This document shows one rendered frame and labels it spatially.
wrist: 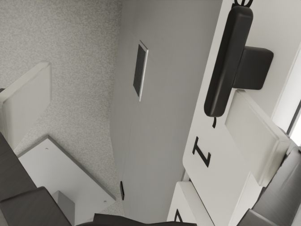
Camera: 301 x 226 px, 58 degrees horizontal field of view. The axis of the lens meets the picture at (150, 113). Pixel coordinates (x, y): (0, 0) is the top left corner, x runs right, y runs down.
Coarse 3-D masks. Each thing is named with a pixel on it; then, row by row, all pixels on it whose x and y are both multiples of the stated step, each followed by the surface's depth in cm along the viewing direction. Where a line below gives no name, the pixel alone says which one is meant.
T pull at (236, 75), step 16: (240, 16) 16; (224, 32) 17; (240, 32) 16; (224, 48) 17; (240, 48) 17; (256, 48) 18; (224, 64) 17; (240, 64) 18; (256, 64) 18; (224, 80) 18; (240, 80) 18; (256, 80) 18; (208, 96) 19; (224, 96) 18; (208, 112) 19
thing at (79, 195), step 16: (48, 144) 116; (32, 160) 117; (48, 160) 119; (64, 160) 121; (32, 176) 121; (48, 176) 122; (64, 176) 124; (80, 176) 127; (64, 192) 128; (80, 192) 131; (96, 192) 134; (64, 208) 122; (80, 208) 135; (96, 208) 138
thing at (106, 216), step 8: (96, 216) 8; (104, 216) 8; (112, 216) 8; (120, 216) 8; (80, 224) 8; (88, 224) 8; (96, 224) 8; (104, 224) 8; (112, 224) 8; (120, 224) 8; (128, 224) 8; (136, 224) 8; (144, 224) 8; (152, 224) 8; (160, 224) 8; (168, 224) 8; (176, 224) 8; (184, 224) 8; (192, 224) 8
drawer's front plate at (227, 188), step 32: (224, 0) 24; (256, 0) 20; (288, 0) 17; (256, 32) 20; (288, 32) 17; (288, 64) 17; (256, 96) 20; (288, 96) 17; (192, 128) 30; (224, 128) 24; (192, 160) 30; (224, 160) 23; (224, 192) 23; (256, 192) 21; (224, 224) 23
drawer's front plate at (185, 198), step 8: (176, 184) 34; (184, 184) 33; (192, 184) 33; (176, 192) 34; (184, 192) 32; (192, 192) 32; (176, 200) 34; (184, 200) 31; (192, 200) 31; (200, 200) 31; (176, 208) 33; (184, 208) 31; (192, 208) 30; (200, 208) 30; (168, 216) 36; (184, 216) 31; (192, 216) 29; (200, 216) 29; (208, 216) 29; (200, 224) 28; (208, 224) 28
